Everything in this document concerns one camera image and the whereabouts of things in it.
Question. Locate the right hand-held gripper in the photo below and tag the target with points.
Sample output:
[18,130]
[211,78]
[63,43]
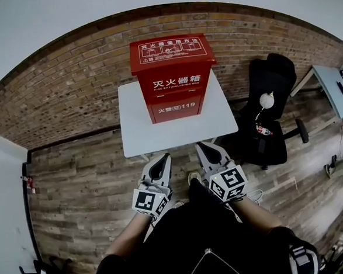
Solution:
[228,183]

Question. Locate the pair of dark slippers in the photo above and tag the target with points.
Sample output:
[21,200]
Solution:
[331,166]

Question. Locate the black office chair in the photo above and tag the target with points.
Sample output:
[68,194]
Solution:
[268,80]

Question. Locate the person's shoe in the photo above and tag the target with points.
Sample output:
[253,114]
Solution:
[178,204]
[192,177]

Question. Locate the person's right forearm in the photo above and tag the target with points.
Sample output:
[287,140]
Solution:
[256,215]

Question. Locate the white door panel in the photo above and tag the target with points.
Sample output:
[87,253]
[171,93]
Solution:
[6,209]

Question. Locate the red label plastic bottle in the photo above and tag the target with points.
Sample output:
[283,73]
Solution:
[264,130]

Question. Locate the red fire extinguisher box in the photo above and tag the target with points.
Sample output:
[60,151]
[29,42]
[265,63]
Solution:
[174,89]

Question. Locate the small red wall fixture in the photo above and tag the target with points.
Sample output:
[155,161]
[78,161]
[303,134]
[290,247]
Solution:
[31,185]

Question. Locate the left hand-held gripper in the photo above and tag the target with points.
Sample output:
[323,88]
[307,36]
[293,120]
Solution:
[149,200]

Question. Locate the white square table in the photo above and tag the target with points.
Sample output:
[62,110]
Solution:
[174,134]

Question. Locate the black item on desk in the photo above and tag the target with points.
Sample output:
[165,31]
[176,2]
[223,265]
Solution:
[341,89]

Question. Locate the person's left forearm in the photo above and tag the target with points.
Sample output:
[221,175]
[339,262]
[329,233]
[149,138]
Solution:
[131,236]

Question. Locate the light blue desk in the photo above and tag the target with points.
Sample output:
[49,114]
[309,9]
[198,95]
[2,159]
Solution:
[330,88]

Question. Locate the person's right shoe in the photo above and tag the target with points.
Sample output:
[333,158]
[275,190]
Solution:
[192,177]

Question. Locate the person's left shoe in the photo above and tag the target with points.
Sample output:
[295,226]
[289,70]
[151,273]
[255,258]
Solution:
[178,204]

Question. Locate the white round ball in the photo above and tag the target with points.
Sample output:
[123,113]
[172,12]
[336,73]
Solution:
[266,100]

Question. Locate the person's black clothing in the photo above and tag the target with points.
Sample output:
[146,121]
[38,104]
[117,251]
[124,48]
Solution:
[202,248]

